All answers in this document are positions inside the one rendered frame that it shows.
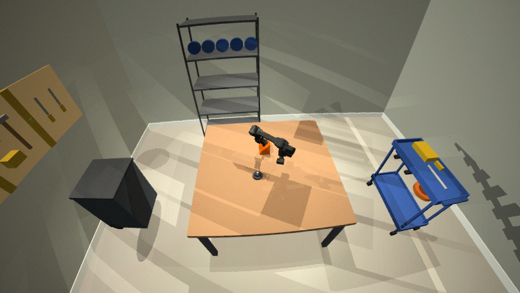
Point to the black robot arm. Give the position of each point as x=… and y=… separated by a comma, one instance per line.
x=280, y=143

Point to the dark grey round pedestal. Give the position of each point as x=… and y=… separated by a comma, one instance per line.
x=257, y=175

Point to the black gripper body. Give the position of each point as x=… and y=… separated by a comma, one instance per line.
x=281, y=159

